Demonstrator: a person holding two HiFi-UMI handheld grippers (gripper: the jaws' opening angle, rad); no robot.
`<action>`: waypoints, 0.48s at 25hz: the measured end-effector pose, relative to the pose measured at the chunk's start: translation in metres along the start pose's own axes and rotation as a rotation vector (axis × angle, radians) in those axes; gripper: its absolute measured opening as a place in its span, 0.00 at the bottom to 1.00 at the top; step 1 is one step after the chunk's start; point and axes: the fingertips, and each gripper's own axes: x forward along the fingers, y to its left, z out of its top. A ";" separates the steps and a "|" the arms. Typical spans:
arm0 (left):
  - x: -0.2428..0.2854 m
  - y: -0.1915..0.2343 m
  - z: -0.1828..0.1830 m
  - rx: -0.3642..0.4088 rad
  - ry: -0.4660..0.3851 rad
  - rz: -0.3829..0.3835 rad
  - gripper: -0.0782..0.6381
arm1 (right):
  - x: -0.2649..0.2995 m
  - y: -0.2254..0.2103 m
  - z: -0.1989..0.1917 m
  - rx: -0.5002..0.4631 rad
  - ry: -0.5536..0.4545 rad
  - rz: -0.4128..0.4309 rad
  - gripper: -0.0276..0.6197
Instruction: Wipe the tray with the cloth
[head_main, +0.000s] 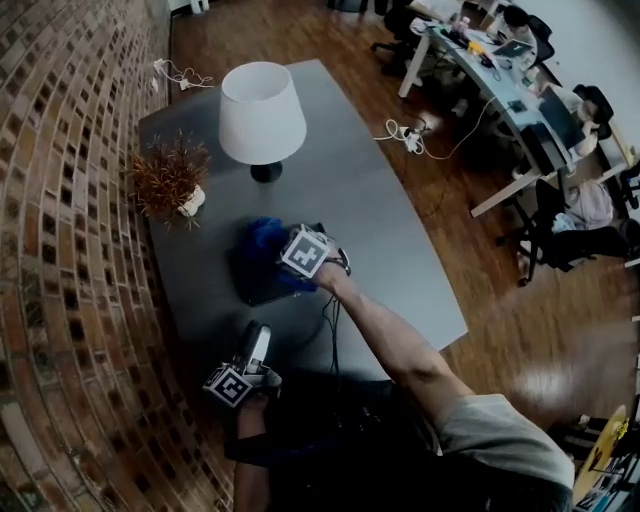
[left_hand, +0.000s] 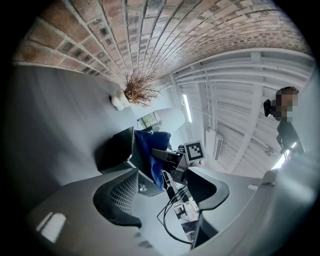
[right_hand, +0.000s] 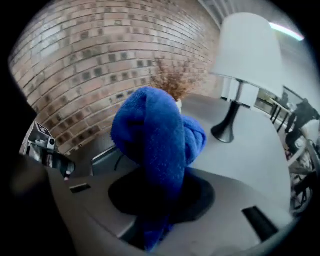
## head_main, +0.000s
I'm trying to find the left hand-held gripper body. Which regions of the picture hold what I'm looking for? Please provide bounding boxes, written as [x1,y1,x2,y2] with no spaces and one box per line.
[202,355,284,410]

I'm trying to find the white wall plug cords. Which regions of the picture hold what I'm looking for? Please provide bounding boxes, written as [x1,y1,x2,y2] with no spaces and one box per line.
[149,57,214,92]

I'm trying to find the white power strip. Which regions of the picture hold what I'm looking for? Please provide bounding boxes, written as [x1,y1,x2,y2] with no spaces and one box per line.
[399,125,426,154]

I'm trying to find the yellow printed board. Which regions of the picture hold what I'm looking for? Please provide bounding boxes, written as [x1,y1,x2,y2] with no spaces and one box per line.
[572,403,629,506]

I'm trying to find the person's right forearm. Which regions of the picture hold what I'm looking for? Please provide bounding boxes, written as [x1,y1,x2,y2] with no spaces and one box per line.
[315,262,474,431]

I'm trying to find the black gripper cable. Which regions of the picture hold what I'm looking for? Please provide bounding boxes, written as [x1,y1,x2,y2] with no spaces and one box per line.
[321,292,351,379]

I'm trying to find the pink backpack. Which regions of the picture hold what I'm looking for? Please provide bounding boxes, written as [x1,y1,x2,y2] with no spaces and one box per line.
[567,179,615,229]

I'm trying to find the white table lamp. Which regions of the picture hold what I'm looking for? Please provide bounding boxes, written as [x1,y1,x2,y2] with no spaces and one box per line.
[218,61,307,184]

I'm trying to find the black laptop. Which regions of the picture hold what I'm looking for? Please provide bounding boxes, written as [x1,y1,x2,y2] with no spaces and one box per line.
[537,84,586,149]

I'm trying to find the person's torso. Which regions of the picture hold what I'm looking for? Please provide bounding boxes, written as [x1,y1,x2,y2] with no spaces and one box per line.
[224,367,576,512]

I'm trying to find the black computer case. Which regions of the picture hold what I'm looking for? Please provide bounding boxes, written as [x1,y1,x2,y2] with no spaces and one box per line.
[519,122,571,174]

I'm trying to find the silver laptop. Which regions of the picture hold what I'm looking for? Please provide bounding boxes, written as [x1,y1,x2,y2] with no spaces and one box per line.
[492,38,534,57]

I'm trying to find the white office desk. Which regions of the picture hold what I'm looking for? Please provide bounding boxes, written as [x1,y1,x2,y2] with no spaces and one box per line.
[397,14,640,219]

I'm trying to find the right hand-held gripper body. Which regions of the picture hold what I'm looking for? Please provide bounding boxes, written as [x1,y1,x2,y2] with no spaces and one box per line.
[278,223,352,280]

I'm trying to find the black metal stool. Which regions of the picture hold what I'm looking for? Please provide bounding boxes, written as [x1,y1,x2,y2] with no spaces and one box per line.
[549,414,609,461]

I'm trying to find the black office chair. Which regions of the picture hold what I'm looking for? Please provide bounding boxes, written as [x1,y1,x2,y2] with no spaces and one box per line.
[369,0,426,76]
[497,177,640,289]

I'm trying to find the orange plant in white pot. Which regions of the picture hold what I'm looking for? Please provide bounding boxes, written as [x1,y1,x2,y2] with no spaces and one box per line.
[127,128,211,232]

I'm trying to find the person's left forearm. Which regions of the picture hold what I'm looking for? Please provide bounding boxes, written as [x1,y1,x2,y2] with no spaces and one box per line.
[230,394,275,512]

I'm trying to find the blue cloth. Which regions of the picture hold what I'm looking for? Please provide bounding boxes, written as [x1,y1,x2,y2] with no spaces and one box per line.
[239,215,320,295]

